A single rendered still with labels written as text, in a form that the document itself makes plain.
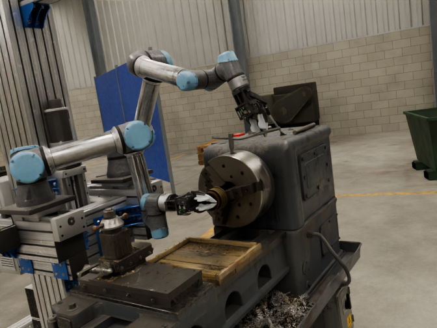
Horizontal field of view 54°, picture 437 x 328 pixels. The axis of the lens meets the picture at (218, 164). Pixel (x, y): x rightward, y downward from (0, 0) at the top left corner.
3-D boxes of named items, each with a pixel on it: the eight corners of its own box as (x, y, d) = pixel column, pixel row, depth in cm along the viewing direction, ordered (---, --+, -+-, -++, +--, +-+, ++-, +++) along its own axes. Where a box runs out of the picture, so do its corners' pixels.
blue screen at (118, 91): (95, 177, 1019) (77, 78, 982) (128, 170, 1054) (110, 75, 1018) (151, 204, 655) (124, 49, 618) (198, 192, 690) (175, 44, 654)
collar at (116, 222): (112, 222, 142) (110, 213, 141) (129, 222, 137) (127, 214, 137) (93, 230, 135) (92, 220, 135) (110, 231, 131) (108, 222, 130)
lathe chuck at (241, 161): (211, 216, 198) (207, 149, 191) (272, 226, 180) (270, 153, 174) (200, 222, 190) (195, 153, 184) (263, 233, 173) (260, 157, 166)
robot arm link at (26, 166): (16, 183, 165) (149, 144, 184) (14, 189, 151) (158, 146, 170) (6, 154, 163) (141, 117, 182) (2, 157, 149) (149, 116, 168)
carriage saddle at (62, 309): (115, 281, 157) (112, 265, 156) (220, 300, 131) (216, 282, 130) (44, 323, 133) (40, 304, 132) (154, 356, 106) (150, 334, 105)
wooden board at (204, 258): (189, 245, 185) (188, 236, 184) (263, 252, 164) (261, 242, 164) (142, 274, 160) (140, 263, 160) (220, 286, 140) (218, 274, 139)
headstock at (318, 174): (263, 193, 257) (254, 129, 251) (341, 194, 230) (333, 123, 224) (207, 226, 209) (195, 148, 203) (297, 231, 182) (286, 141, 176)
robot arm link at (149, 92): (118, 144, 223) (137, 45, 194) (141, 139, 233) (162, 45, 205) (131, 157, 217) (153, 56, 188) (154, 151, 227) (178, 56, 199)
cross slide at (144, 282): (109, 268, 154) (107, 256, 154) (204, 283, 130) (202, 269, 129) (71, 288, 141) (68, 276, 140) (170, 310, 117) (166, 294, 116)
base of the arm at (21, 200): (8, 207, 172) (3, 183, 170) (41, 196, 184) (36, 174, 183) (31, 207, 164) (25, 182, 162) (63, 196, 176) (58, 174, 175)
